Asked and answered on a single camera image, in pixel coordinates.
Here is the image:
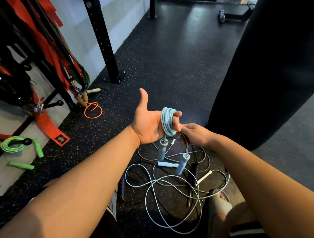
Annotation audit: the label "person's left hand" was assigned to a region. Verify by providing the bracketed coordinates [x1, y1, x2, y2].
[131, 88, 183, 145]

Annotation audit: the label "person's right hand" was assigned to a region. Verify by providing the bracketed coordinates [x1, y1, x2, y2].
[178, 123, 217, 149]

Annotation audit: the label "blue jump rope with foam handles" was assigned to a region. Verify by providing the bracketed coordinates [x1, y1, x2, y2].
[157, 107, 191, 176]

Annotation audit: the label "person's right forearm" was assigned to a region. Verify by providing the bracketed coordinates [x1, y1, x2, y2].
[209, 134, 314, 238]

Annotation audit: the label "person's left forearm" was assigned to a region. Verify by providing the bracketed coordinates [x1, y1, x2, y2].
[0, 125, 141, 238]

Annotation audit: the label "green resistance band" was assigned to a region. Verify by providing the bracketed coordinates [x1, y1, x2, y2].
[37, 0, 91, 90]

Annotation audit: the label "black punching bag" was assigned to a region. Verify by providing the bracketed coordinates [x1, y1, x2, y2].
[206, 0, 314, 151]

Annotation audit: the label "person's right leg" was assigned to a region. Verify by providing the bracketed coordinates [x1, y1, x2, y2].
[206, 188, 259, 238]

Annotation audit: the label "silver carabiner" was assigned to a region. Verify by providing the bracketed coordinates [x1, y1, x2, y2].
[34, 97, 46, 114]

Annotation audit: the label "white shoe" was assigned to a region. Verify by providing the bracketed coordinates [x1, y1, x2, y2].
[106, 189, 119, 221]

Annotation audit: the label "red resistance bands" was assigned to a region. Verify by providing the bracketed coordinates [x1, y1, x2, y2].
[6, 0, 85, 98]

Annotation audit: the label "striped shorts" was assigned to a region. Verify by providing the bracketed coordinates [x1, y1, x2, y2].
[229, 220, 269, 238]

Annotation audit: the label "black floor equipment with roller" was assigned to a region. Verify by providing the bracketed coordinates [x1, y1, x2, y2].
[218, 2, 256, 24]

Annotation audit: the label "pale blue jump rope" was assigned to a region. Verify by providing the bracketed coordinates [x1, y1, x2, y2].
[125, 161, 231, 235]

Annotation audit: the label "black jump rope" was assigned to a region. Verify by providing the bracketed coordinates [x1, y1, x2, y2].
[115, 145, 230, 209]

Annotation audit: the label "wooden handled orange jump rope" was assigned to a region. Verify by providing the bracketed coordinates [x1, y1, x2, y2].
[74, 88, 103, 119]

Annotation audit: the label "black perforated rack post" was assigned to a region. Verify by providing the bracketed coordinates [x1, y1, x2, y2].
[83, 0, 126, 84]

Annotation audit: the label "black ball-end handle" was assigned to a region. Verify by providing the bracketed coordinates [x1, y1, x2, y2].
[44, 100, 64, 110]
[9, 138, 33, 148]

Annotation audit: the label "black slim post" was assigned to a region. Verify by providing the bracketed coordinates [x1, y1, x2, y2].
[147, 0, 159, 20]

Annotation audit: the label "orange strap with black label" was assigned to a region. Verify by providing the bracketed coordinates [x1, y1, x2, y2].
[30, 85, 71, 147]

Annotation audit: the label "green jump rope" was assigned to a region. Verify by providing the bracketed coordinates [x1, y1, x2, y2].
[1, 136, 45, 170]

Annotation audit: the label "black storage rack frame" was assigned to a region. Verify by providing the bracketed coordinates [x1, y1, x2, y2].
[0, 0, 78, 157]

